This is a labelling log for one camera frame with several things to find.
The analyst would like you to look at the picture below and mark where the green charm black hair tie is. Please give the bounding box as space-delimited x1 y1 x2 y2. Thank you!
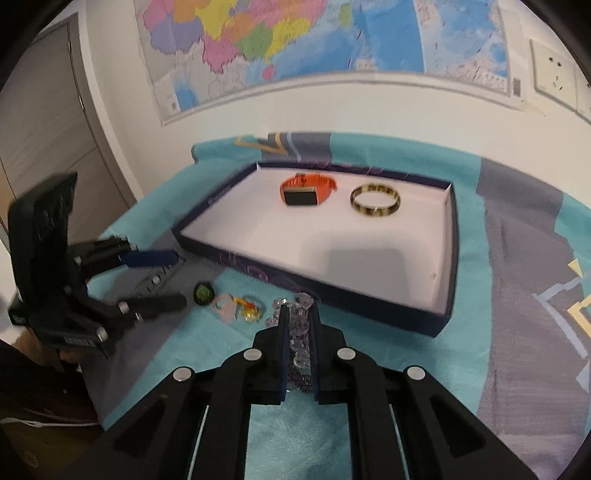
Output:
192 281 216 307

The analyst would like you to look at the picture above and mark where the pink heart hair tie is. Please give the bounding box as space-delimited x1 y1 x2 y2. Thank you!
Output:
210 293 240 324

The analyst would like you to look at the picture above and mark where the yellow orange charm ring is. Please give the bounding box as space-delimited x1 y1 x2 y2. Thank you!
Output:
232 294 269 324

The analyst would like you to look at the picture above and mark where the clear crystal bead bracelet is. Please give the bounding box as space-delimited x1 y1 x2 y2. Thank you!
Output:
270 291 316 370

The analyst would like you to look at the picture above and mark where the orange smart band watch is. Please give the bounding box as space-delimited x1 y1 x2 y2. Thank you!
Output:
280 173 338 207

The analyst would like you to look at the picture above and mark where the tortoiseshell bangle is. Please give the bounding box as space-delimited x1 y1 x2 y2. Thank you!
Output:
349 183 402 217

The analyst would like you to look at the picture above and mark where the left human hand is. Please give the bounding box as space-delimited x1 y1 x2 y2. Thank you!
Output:
12 330 82 368

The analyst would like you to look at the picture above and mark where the teal grey bed sheet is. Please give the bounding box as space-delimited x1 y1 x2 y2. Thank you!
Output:
82 133 590 479

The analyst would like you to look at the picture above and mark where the grey wooden door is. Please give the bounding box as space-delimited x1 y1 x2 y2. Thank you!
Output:
0 14 136 243

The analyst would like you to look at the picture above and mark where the navy shallow cardboard box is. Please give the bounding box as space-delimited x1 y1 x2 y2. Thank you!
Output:
173 162 459 337

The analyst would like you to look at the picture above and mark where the colourful wall map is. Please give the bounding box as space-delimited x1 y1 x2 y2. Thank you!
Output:
134 1 511 123

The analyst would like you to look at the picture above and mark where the white wall socket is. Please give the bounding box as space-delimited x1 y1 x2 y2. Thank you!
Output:
530 40 577 111

